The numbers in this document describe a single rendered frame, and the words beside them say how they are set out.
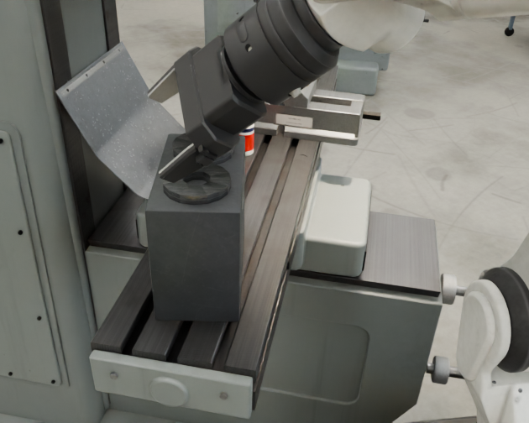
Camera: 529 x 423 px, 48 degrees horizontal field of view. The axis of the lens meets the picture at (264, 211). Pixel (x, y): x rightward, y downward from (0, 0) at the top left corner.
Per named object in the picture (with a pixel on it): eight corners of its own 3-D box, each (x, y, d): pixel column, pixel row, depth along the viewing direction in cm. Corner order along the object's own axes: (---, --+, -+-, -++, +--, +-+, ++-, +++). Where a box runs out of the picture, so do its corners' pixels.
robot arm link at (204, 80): (242, 172, 62) (334, 114, 56) (174, 143, 55) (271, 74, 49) (222, 79, 67) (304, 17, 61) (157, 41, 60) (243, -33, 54)
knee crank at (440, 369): (522, 383, 134) (529, 364, 130) (526, 404, 129) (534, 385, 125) (423, 367, 137) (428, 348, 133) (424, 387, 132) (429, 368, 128)
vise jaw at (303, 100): (316, 88, 140) (317, 72, 138) (307, 108, 130) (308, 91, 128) (291, 85, 141) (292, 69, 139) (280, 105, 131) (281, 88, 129)
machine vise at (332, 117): (363, 119, 143) (369, 75, 137) (357, 146, 130) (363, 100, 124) (224, 102, 149) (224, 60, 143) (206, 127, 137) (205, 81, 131)
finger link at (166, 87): (164, 105, 67) (202, 75, 64) (143, 95, 65) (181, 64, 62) (163, 94, 68) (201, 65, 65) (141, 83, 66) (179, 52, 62)
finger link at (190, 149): (154, 170, 61) (195, 141, 57) (176, 179, 63) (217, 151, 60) (155, 184, 60) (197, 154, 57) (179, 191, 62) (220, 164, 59)
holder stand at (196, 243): (244, 232, 102) (246, 127, 91) (240, 322, 83) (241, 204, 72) (174, 231, 101) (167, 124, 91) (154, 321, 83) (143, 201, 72)
